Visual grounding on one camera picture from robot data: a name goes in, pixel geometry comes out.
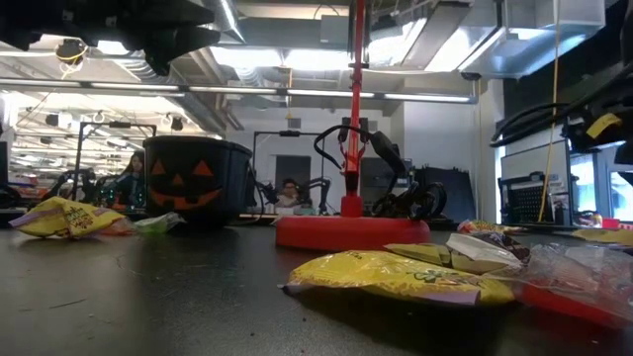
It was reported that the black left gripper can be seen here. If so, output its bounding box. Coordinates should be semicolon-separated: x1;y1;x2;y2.
0;0;222;76

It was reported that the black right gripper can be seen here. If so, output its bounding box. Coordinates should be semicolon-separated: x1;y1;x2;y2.
566;93;633;174

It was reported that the brown chocolate candy wrapper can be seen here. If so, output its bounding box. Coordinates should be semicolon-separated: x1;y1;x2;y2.
474;229;533;263

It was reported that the black jack-o-lantern bucket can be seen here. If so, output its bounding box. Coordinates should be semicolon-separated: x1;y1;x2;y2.
141;134;254;228

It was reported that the red candy clear wrapper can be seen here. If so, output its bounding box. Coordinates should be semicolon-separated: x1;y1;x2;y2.
513;241;633;330

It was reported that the chocolate bar white-ended wrapper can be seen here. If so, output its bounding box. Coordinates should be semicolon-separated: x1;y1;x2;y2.
444;231;523;271

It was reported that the clear green candy wrapper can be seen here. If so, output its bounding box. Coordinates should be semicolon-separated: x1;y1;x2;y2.
131;211;187;235

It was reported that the long ceiling light bar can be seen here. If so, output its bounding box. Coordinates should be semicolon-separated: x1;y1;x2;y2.
0;76;479;105

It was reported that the black perforated crate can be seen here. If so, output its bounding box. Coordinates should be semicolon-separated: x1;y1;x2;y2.
498;171;548;224

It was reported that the person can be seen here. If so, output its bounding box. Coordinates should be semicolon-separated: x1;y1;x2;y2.
274;177;303;209
116;150;146;209

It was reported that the black background panel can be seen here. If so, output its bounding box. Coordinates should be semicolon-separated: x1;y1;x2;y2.
412;165;479;223

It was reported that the red desk lamp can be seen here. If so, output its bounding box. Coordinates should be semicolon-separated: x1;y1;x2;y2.
274;0;432;252

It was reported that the yellow hanging cable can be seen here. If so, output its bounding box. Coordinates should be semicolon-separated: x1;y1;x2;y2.
537;0;563;223

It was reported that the black ceiling device yellow cable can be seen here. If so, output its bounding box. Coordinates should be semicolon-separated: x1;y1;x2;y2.
53;38;90;80

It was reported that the black background rig frame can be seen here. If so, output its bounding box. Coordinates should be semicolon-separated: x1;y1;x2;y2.
73;121;158;174
251;129;327;199

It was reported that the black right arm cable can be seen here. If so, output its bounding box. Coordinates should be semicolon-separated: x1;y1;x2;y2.
489;61;633;149

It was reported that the black lamp power cable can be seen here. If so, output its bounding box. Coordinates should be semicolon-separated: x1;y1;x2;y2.
313;123;449;223

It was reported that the black aluminium table frame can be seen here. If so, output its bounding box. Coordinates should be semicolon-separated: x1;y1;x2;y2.
0;207;633;233

